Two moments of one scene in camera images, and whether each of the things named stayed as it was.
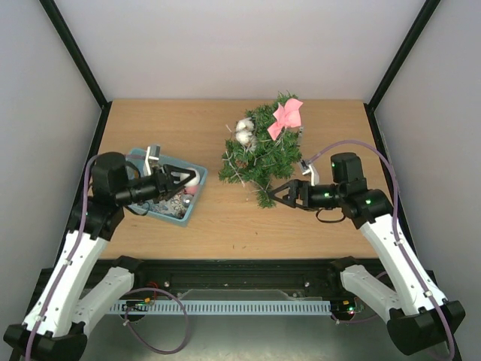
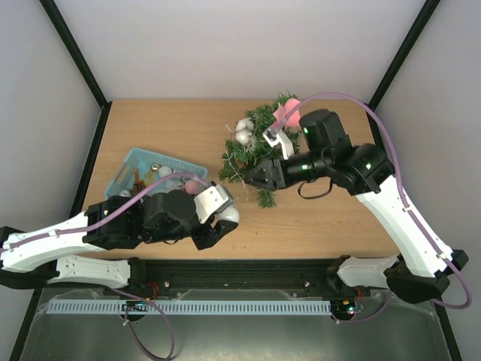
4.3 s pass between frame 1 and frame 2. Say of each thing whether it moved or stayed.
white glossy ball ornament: moved
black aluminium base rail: stayed
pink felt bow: stayed
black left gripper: moved
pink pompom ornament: stayed
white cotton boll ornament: stayed
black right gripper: moved
